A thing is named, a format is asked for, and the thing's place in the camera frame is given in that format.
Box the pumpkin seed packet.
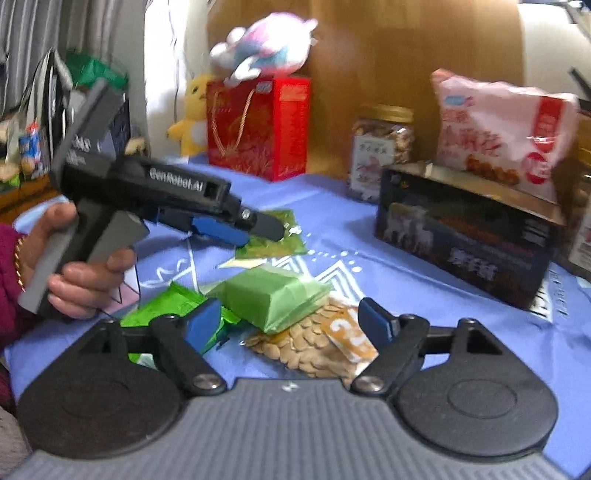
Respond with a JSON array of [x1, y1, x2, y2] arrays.
[[244, 297, 380, 378]]

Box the pink snack bag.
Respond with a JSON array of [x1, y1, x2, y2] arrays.
[[430, 69, 581, 204]]

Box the blue snack packet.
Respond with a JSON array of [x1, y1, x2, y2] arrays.
[[18, 122, 52, 181]]

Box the black carton box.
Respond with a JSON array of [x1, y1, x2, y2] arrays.
[[374, 161, 567, 310]]

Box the person's left forearm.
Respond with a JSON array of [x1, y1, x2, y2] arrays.
[[0, 223, 43, 352]]

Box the pale green pack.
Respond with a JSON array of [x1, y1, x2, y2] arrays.
[[205, 267, 332, 334]]

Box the blue printed blanket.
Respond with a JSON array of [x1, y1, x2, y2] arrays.
[[4, 154, 591, 479]]

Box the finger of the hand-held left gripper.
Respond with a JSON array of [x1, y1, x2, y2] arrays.
[[239, 209, 287, 241], [191, 216, 249, 246]]

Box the yellow plush duck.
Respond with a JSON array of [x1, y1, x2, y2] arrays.
[[165, 73, 216, 158]]

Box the gold bracelet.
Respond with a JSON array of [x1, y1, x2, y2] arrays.
[[13, 235, 27, 293]]

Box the olive green snack packet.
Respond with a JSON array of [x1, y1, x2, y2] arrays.
[[235, 209, 308, 260]]

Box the wooden board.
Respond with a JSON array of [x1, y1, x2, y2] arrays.
[[205, 0, 523, 182]]

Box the short gold-lid nut jar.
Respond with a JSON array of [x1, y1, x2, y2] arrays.
[[348, 103, 415, 204]]

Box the pink plush toy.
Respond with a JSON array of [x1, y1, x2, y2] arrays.
[[209, 12, 320, 89]]

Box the grey curtain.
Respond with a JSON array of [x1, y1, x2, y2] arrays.
[[0, 0, 149, 121]]

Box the green plastic bag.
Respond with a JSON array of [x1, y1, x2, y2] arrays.
[[64, 48, 129, 89]]

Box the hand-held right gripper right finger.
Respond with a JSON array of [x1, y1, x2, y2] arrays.
[[351, 297, 504, 397]]

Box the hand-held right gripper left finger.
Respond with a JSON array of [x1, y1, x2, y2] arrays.
[[78, 298, 227, 397]]

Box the tall gold-lid nut jar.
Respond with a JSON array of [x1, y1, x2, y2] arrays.
[[556, 156, 591, 278]]

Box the person's left hand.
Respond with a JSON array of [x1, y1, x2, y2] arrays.
[[16, 202, 137, 319]]

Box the red gift box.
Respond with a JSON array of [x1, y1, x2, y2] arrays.
[[206, 76, 311, 182]]

